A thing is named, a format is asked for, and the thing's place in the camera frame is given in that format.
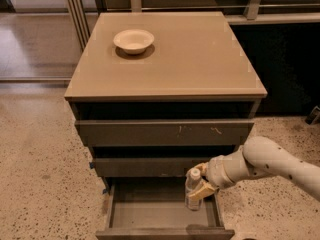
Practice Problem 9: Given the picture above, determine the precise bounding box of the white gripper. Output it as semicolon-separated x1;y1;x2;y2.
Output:
187;153;249;201

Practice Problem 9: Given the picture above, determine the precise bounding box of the clear blue plastic bottle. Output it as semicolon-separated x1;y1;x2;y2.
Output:
185;168;202;211

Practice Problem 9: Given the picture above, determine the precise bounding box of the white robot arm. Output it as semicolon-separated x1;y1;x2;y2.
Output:
185;136;320;201

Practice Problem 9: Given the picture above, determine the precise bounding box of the bottom grey open drawer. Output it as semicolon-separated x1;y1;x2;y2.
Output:
96;178;234;240

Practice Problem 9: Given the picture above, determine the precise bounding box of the grey drawer cabinet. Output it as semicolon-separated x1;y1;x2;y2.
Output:
63;11;268;192

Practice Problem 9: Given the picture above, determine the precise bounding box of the middle grey drawer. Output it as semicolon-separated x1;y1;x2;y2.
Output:
90;157;210;177

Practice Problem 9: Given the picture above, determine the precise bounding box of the top grey drawer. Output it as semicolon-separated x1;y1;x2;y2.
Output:
75;119;254;147

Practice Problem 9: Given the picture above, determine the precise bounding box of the dark caster wheel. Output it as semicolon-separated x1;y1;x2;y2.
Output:
305;106;320;125

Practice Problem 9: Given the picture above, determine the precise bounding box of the white ceramic bowl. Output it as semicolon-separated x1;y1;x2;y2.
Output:
113;29;154;55

